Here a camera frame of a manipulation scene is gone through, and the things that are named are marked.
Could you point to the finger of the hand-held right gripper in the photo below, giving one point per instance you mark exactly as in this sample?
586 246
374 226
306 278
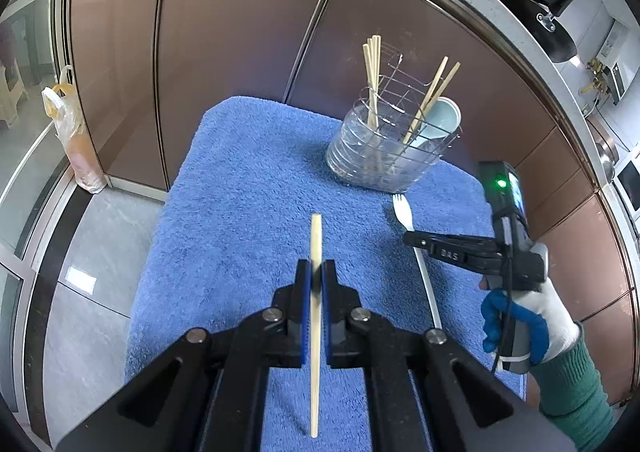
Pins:
450 252

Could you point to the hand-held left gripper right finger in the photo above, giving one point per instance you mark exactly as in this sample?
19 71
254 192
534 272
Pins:
328 312

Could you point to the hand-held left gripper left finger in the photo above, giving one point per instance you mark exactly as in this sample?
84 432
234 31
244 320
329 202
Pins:
303 312

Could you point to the white plastic fork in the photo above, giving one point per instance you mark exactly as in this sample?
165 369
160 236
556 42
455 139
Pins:
404 219

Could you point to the pale blue cup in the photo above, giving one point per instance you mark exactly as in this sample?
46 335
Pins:
442 119

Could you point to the person's right forearm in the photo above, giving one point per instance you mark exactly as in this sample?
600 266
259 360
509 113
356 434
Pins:
575 397

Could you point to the person's right hand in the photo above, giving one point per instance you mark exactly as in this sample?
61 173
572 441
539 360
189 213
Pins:
545 317

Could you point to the blue towel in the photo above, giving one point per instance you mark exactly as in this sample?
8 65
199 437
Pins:
240 232

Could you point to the steel pot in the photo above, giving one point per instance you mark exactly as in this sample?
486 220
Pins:
607 159

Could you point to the white microwave oven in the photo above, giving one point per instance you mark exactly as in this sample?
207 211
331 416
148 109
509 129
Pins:
629 182

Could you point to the brass gas valves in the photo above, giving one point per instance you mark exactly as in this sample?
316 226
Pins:
595 76

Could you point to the white water heater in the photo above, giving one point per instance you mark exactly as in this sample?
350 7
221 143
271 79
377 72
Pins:
614 61

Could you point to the black frying pan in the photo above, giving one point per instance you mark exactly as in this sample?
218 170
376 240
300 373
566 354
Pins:
545 26

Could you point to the brown kitchen counter cabinet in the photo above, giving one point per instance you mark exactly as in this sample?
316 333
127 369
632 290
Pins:
225 56

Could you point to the yellow plastic bag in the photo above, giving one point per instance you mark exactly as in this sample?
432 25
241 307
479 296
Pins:
75 141

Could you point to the glass sliding door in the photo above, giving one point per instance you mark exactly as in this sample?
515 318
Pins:
30 131

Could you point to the beige plastic stool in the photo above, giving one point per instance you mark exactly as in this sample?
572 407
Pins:
11 91

